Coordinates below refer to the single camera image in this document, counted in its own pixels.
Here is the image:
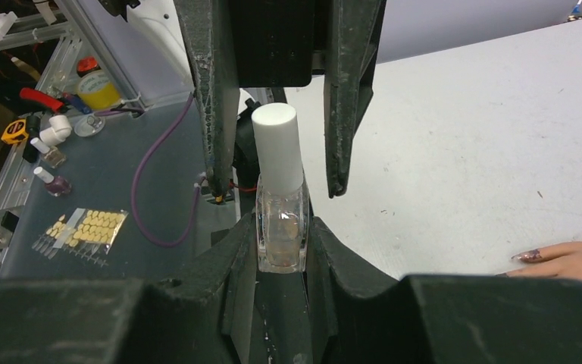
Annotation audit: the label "fake nail tips sheet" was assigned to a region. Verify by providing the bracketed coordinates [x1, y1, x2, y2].
[31, 208, 128, 267]

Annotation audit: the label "yellow tape measure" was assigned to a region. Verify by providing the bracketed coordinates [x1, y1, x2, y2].
[1, 119, 29, 145]

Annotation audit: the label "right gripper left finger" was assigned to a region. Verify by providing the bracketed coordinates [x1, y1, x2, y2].
[0, 214, 256, 363]

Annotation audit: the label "beige nail polish bottle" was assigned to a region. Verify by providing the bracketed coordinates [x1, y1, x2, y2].
[30, 137, 67, 168]

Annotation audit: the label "red handled pliers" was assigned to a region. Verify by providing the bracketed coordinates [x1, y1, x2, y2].
[19, 87, 68, 114]

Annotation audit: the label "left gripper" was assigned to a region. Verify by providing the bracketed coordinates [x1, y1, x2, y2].
[174, 0, 386, 198]

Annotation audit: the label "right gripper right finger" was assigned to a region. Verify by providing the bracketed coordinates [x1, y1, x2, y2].
[306, 218, 582, 363]

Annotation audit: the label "mannequin practice hand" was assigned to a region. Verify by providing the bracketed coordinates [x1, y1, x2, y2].
[501, 241, 582, 281]

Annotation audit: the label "yellow tape roll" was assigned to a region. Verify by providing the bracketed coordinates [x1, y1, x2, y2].
[76, 56, 120, 111]

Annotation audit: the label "purple nail polish bottle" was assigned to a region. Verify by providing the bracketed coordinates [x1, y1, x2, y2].
[33, 166, 72, 197]

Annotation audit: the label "clear nail polish bottle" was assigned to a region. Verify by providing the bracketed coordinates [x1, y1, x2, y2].
[255, 178, 311, 274]

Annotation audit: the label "white pipe elbow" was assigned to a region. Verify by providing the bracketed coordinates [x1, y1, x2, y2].
[39, 115, 73, 146]

